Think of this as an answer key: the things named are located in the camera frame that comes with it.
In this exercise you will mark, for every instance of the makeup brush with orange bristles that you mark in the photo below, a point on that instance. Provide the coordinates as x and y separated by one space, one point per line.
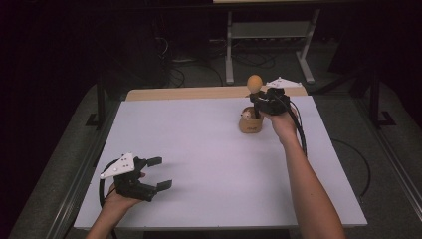
254 83

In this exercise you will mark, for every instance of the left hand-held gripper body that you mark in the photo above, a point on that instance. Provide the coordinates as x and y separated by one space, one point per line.
131 186

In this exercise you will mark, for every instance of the black stand leg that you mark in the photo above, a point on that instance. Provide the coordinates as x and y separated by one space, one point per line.
100 103
375 99

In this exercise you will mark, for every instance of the person's right hand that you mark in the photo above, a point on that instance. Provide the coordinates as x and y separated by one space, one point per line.
282 127

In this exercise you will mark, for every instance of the wooden brush holder cup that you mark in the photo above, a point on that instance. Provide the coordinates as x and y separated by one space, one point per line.
250 127

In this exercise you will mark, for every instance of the small animal figurine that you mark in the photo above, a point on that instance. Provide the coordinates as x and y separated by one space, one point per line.
246 115

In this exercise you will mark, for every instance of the metal frame rail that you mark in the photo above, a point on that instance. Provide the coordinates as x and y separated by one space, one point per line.
394 162
78 192

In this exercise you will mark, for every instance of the wooden table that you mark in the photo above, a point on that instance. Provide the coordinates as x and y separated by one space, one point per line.
199 92

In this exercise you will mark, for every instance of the person's left hand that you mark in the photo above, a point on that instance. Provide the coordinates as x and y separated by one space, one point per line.
117 203

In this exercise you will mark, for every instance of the white metal stand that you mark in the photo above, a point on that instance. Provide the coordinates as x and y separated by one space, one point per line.
270 30

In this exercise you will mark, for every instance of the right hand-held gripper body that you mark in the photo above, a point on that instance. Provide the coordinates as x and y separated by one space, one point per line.
275 101

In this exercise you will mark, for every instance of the white board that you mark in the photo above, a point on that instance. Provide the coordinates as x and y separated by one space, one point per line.
205 172

